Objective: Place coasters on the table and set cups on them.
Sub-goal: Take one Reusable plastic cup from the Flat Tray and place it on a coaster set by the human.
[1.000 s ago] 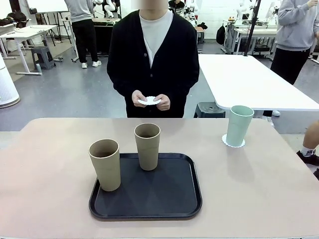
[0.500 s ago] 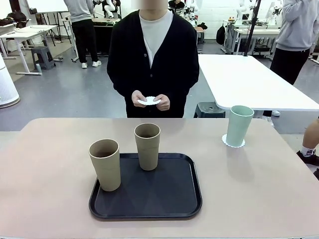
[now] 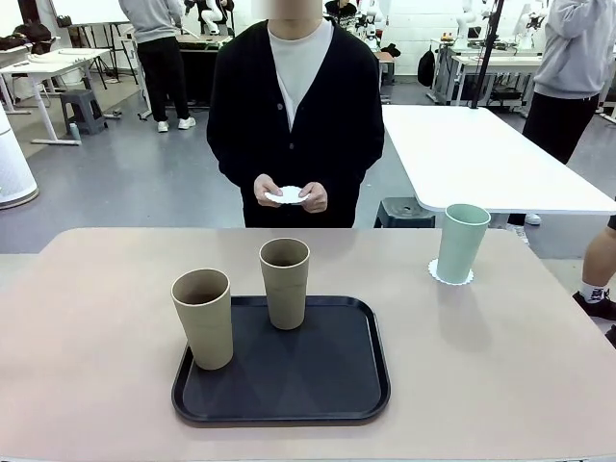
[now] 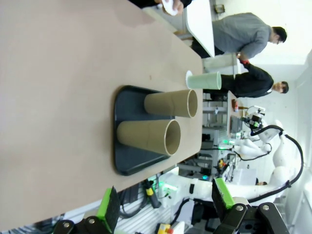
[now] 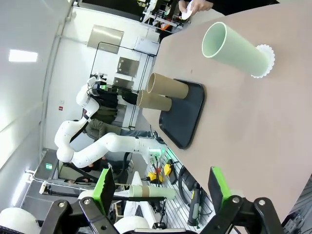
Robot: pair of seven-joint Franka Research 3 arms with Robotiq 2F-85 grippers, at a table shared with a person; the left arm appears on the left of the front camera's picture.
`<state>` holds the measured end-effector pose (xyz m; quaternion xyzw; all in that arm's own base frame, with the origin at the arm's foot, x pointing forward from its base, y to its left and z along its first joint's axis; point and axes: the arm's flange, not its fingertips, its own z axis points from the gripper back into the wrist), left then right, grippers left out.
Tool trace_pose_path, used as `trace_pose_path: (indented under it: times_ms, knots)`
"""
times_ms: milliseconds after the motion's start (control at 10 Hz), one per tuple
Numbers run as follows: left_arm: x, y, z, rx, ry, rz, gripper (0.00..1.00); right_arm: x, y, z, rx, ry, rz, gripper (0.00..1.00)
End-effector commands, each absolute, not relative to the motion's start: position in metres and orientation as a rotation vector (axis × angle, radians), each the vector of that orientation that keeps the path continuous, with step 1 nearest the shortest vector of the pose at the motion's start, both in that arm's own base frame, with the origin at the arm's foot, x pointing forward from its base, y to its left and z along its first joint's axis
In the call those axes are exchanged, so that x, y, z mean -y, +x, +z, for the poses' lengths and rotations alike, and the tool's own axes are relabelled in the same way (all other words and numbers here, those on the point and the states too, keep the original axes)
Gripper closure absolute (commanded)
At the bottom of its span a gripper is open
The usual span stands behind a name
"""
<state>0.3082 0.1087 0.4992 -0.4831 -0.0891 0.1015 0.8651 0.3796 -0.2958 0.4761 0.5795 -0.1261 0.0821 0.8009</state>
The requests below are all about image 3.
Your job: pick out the person's right hand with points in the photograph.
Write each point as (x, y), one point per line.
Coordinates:
(267, 185)

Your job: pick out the person's left hand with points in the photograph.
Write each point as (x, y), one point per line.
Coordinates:
(317, 197)

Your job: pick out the white scalloped paper coaster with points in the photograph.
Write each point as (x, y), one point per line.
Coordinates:
(289, 195)
(433, 272)

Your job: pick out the tan cup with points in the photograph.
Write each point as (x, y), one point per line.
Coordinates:
(207, 332)
(285, 298)

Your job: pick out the pale green cup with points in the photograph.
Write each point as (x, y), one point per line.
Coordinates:
(459, 250)

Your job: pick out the person's right forearm black sleeve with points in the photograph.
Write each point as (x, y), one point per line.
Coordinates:
(233, 175)

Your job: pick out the person's left forearm black sleeve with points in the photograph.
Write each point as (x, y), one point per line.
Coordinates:
(353, 175)

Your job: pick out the person in black cardigan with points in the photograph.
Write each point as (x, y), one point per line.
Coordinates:
(245, 120)

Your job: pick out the grey plastic stool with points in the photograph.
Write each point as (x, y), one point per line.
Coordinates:
(83, 108)
(404, 214)

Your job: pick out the black desk with panel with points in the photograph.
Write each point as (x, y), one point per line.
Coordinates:
(197, 72)

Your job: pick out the black backpack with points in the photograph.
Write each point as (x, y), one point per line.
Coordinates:
(426, 69)

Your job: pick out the white table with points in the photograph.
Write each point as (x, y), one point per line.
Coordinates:
(481, 159)

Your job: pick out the bystander grey hoodie black trousers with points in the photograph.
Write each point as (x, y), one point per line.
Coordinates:
(572, 58)
(156, 58)

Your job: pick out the black plastic tray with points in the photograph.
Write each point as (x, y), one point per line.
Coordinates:
(308, 375)

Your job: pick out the bystander in patterned sweater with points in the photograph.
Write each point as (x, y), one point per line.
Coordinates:
(341, 14)

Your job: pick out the white desk with equipment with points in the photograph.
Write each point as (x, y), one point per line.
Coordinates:
(462, 62)

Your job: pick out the small teal bottle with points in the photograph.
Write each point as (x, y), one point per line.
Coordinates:
(74, 132)

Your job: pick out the black stand pole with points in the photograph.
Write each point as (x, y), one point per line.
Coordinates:
(487, 53)

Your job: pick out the white cylindrical appliance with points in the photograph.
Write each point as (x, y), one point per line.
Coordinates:
(14, 163)

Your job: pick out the black bag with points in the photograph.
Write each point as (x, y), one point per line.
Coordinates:
(31, 33)

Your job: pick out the bystander with black sneakers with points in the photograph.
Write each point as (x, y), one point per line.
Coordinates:
(601, 255)

